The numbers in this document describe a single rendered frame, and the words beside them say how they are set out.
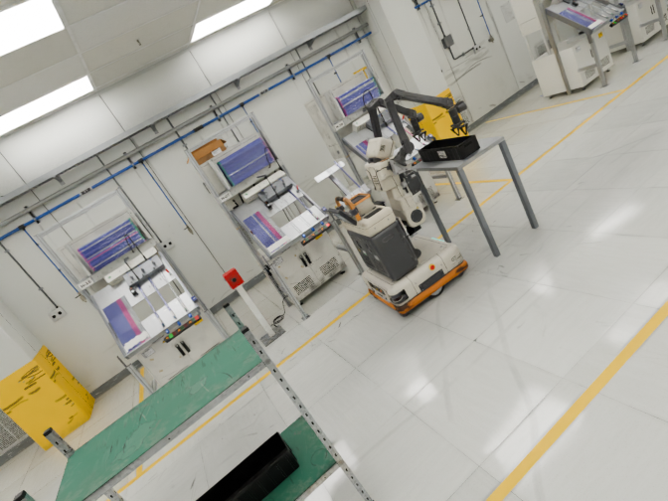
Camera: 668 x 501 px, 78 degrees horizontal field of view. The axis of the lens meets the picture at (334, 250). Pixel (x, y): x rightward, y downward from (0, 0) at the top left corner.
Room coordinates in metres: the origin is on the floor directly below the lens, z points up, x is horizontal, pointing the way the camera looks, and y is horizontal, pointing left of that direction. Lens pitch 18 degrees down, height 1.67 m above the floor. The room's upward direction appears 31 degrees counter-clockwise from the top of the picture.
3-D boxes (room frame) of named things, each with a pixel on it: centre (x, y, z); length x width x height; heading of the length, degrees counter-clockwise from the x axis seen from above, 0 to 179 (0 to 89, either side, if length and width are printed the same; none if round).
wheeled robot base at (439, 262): (3.10, -0.46, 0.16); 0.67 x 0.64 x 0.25; 101
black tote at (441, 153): (3.24, -1.19, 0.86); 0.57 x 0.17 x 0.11; 11
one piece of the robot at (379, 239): (3.08, -0.37, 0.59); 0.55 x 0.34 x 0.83; 11
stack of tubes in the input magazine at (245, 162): (4.32, 0.30, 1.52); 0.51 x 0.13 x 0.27; 107
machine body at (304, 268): (4.41, 0.40, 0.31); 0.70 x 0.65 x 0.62; 107
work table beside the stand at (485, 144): (3.24, -1.22, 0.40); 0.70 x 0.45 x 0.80; 11
